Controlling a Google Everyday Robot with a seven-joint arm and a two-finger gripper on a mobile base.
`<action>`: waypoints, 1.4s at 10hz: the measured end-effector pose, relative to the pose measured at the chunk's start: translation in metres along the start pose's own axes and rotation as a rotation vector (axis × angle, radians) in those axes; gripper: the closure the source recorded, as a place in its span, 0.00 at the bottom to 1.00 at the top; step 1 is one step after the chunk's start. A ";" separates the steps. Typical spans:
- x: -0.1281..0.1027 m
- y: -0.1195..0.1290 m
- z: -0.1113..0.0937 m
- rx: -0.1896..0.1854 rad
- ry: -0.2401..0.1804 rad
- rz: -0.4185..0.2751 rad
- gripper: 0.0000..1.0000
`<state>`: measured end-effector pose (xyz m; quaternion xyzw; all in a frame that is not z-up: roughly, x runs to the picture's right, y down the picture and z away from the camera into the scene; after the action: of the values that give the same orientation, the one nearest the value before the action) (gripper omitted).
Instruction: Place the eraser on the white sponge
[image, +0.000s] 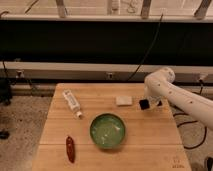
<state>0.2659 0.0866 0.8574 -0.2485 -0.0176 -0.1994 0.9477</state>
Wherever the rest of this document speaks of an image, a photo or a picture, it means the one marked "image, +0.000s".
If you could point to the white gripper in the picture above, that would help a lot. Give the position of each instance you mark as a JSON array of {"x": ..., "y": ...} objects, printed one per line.
[{"x": 144, "y": 103}]

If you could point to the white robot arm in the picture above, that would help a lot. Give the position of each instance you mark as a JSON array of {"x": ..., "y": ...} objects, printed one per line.
[{"x": 160, "y": 84}]

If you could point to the white sponge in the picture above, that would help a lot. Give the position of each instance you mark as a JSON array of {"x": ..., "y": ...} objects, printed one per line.
[{"x": 124, "y": 101}]

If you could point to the wooden table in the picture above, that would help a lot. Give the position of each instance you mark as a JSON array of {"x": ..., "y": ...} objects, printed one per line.
[{"x": 150, "y": 138}]

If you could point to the green bowl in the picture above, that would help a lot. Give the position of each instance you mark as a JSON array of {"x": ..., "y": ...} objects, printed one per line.
[{"x": 107, "y": 131}]

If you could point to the white plastic bottle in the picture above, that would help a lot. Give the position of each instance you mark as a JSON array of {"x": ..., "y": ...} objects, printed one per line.
[{"x": 72, "y": 102}]

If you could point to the red chili pepper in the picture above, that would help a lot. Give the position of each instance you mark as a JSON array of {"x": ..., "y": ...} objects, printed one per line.
[{"x": 70, "y": 149}]

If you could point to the black object at left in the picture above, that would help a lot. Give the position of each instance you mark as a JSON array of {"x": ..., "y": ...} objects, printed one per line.
[{"x": 5, "y": 92}]

